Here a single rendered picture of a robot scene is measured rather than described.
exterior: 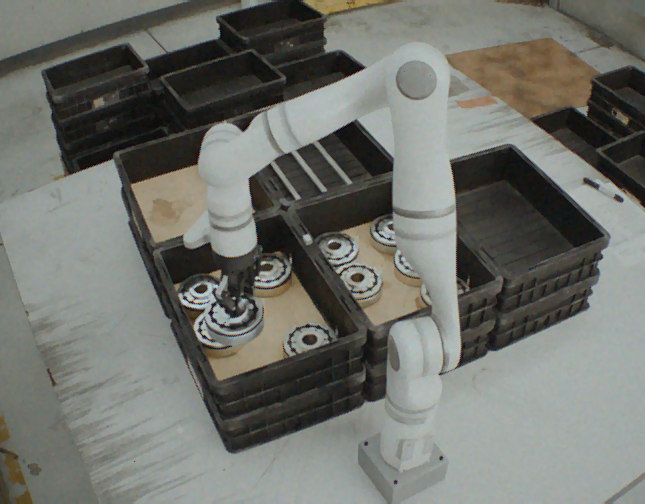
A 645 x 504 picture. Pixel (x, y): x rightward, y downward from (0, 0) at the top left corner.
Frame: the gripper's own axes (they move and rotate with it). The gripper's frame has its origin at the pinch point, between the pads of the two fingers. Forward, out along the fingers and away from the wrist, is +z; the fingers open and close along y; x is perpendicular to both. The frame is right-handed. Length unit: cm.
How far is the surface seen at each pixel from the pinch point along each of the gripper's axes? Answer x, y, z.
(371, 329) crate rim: -20.7, 9.0, 7.0
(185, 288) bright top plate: 20.6, 9.9, 13.4
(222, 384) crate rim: -2.4, -13.1, 6.8
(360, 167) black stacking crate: 6, 67, 17
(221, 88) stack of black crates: 93, 139, 50
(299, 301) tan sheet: -1.0, 18.9, 16.8
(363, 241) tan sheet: -5.8, 41.2, 16.8
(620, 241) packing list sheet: -63, 82, 30
